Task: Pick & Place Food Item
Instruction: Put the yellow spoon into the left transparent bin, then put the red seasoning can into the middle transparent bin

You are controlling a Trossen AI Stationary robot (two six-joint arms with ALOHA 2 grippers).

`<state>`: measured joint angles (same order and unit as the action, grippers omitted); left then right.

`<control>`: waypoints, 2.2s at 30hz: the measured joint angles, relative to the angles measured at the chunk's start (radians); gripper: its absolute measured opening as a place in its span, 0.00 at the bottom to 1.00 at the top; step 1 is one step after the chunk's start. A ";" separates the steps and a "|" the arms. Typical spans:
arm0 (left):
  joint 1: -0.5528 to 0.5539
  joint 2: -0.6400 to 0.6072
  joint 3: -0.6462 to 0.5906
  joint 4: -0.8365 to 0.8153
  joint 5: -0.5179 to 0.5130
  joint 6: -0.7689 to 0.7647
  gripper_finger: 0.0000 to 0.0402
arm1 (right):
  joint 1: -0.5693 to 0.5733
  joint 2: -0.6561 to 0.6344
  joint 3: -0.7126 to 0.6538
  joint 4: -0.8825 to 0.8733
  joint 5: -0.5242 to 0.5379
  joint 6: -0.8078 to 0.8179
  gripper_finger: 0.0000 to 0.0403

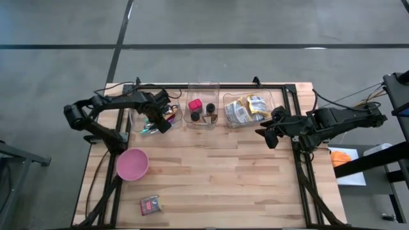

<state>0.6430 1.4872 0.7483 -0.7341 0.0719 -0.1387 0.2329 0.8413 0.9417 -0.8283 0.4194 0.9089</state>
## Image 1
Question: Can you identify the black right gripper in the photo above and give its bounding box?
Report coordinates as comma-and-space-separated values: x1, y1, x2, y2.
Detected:
254, 105, 303, 141

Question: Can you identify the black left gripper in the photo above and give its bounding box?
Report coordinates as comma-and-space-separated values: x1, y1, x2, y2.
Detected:
137, 88, 173, 135

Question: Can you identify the light blue spoon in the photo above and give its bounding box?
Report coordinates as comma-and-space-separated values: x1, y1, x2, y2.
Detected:
139, 126, 162, 135

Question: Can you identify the clear plastic bin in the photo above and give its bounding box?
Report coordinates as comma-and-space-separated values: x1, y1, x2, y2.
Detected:
183, 79, 222, 131
222, 88, 277, 130
128, 91, 184, 135

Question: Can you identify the white yellow snack bag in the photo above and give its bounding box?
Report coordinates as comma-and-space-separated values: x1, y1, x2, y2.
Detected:
224, 98, 251, 125

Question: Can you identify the gold red spice tin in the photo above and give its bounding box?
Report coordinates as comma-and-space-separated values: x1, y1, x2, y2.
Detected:
187, 98, 204, 114

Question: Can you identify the brown spice jar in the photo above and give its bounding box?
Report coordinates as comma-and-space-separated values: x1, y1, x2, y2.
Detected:
201, 113, 219, 125

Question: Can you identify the pink bowl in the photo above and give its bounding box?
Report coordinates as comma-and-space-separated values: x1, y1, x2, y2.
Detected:
115, 147, 150, 182

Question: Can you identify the orange object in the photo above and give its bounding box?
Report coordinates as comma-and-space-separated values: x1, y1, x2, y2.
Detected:
330, 149, 353, 169

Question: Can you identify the white paper sheet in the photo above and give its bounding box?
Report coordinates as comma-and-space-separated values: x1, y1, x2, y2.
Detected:
328, 146, 367, 187

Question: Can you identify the white container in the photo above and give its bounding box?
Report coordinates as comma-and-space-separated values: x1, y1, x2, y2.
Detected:
362, 142, 394, 158

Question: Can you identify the black equipment stand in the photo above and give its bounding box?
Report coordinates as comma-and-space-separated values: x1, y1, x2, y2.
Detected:
333, 70, 409, 180

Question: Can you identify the grey metal stand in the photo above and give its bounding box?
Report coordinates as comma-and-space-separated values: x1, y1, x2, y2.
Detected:
0, 139, 52, 230

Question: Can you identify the small black floor object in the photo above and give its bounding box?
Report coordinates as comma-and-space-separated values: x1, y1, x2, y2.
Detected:
381, 212, 397, 224

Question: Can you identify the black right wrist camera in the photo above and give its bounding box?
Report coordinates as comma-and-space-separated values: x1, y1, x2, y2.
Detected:
263, 129, 279, 150

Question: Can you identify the black table frame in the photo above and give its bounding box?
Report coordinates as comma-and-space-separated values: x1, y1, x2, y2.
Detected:
73, 81, 348, 229

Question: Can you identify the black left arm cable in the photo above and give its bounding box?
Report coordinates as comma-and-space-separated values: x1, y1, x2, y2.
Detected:
92, 75, 183, 100

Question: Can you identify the bundle of coloured wires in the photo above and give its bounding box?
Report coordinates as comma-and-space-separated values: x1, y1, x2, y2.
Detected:
319, 81, 387, 109

